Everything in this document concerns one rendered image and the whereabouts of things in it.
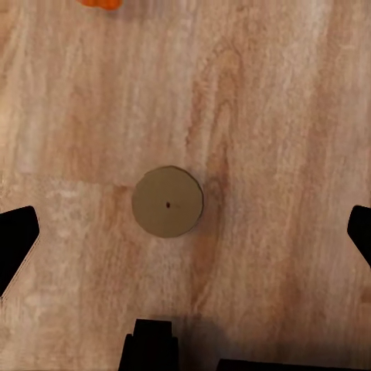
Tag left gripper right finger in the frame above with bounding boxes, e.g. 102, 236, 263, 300
347, 205, 371, 267

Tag pillar candle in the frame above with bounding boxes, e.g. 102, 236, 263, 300
131, 165, 204, 238

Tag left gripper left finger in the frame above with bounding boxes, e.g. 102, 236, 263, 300
0, 206, 39, 297

